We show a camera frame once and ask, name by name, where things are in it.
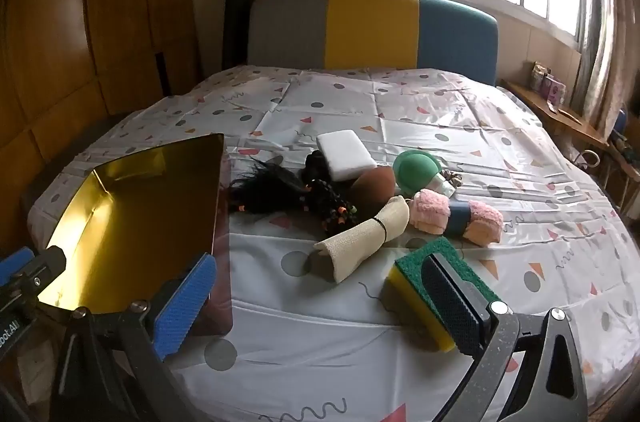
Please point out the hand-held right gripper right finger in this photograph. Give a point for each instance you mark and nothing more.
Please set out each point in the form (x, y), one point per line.
(450, 297)

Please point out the green round puff white base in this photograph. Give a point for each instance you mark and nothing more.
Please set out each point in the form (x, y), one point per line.
(415, 172)

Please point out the brown egg-shaped makeup sponge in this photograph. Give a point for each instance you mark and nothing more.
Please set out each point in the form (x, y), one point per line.
(375, 184)

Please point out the brown patterned scrunchie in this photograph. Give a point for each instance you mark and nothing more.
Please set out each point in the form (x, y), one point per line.
(452, 177)

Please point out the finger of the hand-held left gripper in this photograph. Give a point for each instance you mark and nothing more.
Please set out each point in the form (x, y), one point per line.
(47, 262)
(14, 266)

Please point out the beige patterned curtain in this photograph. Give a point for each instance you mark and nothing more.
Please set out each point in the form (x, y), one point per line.
(610, 52)

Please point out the gold rectangular tray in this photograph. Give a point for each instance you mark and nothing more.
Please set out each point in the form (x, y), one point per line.
(125, 227)

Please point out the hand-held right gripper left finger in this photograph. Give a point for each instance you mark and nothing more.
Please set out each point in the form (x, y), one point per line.
(185, 307)

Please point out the green yellow scouring sponge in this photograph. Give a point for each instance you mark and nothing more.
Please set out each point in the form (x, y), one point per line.
(415, 262)

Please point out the patterned storage jar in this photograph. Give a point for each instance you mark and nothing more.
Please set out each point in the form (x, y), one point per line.
(556, 90)
(540, 77)

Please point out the white foam sponge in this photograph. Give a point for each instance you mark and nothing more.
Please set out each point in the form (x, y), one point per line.
(345, 155)

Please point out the grey yellow blue headboard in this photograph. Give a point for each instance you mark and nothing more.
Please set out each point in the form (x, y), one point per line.
(370, 27)

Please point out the wooden wardrobe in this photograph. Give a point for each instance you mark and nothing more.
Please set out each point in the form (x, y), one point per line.
(75, 52)

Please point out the blue cup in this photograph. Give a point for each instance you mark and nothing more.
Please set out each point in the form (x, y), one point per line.
(622, 121)

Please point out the beige cloth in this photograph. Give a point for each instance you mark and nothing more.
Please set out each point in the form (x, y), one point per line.
(350, 252)

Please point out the printed white bedsheet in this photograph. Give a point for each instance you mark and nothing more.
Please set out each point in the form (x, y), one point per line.
(320, 327)

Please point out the black wig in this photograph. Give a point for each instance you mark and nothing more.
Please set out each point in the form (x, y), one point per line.
(270, 189)

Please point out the black rolled mat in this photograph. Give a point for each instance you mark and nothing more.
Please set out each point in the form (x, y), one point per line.
(237, 27)

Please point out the pink towel roll blue band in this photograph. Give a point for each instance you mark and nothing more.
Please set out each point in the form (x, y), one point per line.
(430, 212)

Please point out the cluttered side shelf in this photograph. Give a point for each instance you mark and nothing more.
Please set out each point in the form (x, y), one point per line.
(625, 162)

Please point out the wooden desk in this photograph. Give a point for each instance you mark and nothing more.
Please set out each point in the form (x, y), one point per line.
(580, 130)

